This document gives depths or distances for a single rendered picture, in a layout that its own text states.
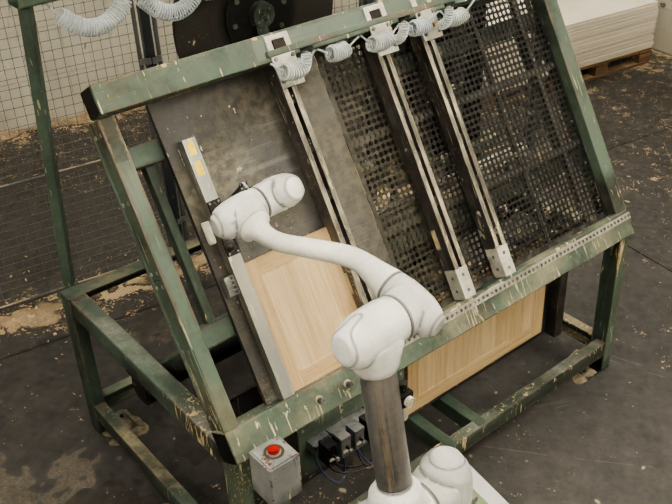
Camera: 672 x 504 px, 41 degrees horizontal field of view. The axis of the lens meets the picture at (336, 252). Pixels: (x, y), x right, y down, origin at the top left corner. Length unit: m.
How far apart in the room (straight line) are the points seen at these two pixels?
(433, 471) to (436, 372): 1.42
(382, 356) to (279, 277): 0.99
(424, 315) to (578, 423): 2.21
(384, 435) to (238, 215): 0.72
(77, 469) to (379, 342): 2.40
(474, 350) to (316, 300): 1.15
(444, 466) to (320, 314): 0.86
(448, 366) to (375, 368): 1.82
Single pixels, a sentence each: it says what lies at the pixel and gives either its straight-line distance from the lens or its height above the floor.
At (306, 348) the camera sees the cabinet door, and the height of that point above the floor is 0.99.
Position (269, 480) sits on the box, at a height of 0.89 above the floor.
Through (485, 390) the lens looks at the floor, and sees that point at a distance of 4.57.
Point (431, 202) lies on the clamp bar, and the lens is 3.51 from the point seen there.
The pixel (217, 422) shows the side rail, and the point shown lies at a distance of 3.08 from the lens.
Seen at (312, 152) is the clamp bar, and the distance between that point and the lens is 3.27.
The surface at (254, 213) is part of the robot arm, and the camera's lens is 2.53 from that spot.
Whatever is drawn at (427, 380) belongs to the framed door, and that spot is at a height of 0.38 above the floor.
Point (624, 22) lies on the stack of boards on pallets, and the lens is 8.31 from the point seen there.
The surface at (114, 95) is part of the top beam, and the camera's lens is 2.94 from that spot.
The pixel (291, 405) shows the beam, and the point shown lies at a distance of 3.16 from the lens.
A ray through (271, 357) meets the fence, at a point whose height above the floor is 1.03.
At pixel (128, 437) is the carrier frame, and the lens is 4.20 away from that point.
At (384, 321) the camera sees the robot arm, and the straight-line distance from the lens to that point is 2.26.
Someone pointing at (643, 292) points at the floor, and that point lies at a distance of 5.40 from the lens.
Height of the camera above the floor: 2.98
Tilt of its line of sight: 32 degrees down
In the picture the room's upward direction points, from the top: 3 degrees counter-clockwise
